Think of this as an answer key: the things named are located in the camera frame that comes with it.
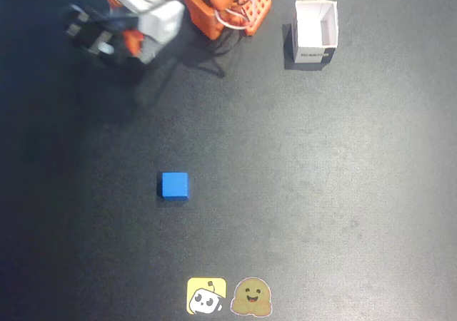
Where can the smiling hugging face sticker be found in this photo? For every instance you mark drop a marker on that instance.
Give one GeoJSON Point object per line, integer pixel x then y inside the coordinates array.
{"type": "Point", "coordinates": [251, 296]}

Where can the white cardboard box black label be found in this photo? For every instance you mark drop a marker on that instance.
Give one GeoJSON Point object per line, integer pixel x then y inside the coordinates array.
{"type": "Point", "coordinates": [314, 25]}

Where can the yellow robot sticker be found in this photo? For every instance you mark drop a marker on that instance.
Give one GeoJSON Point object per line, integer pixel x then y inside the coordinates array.
{"type": "Point", "coordinates": [205, 296]}

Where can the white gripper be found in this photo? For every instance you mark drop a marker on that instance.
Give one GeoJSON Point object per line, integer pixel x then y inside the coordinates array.
{"type": "Point", "coordinates": [93, 36]}

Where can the blue cube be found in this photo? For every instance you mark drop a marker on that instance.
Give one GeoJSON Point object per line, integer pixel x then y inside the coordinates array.
{"type": "Point", "coordinates": [174, 184]}

